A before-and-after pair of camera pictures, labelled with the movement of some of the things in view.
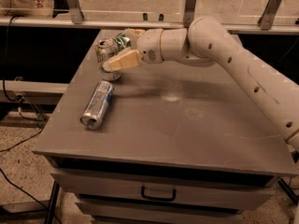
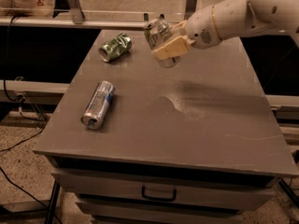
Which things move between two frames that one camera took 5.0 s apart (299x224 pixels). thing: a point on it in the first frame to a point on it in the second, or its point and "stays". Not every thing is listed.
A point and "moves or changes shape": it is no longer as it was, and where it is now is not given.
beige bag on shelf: [25, 7] stays
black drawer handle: [158, 198] stays
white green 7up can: [105, 49] moves or changes shape
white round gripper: [149, 45] to [201, 30]
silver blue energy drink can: [98, 105] stays
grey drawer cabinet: [179, 143] stays
